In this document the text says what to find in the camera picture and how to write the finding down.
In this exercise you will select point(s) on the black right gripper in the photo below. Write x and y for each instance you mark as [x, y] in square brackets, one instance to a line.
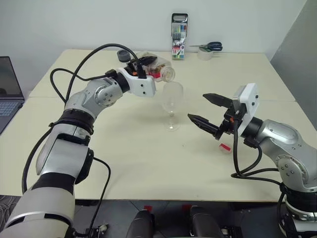
[231, 119]

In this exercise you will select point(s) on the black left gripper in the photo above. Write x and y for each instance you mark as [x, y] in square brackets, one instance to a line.
[136, 69]

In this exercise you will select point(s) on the clear plastic drink bottle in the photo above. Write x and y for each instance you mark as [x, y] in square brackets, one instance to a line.
[162, 69]

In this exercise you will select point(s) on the red bottle cap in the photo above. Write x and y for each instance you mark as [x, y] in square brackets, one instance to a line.
[225, 148]

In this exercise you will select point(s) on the clear wine glass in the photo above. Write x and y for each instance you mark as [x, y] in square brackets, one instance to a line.
[172, 99]

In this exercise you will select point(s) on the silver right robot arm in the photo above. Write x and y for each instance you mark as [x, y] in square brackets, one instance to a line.
[280, 138]

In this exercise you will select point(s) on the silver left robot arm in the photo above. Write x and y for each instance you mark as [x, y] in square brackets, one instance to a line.
[99, 95]

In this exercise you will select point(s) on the black round lid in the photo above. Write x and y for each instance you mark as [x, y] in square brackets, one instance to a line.
[123, 56]

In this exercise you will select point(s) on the marker pen pack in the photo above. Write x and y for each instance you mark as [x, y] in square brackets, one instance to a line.
[179, 37]

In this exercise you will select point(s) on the clear tape roll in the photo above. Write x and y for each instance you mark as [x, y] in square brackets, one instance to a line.
[204, 56]

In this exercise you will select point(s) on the dark rounded shape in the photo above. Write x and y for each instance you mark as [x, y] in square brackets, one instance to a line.
[204, 221]
[142, 224]

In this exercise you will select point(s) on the small red tab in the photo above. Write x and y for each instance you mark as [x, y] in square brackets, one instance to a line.
[147, 207]

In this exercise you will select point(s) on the grey laptop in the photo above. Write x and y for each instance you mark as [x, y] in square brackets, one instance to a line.
[8, 81]

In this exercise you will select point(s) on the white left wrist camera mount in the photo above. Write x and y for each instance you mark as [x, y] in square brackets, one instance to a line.
[143, 86]

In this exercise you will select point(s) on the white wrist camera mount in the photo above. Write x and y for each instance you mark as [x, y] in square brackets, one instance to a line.
[143, 86]
[250, 99]

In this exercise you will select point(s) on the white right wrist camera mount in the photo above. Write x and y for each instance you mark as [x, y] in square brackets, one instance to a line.
[250, 99]

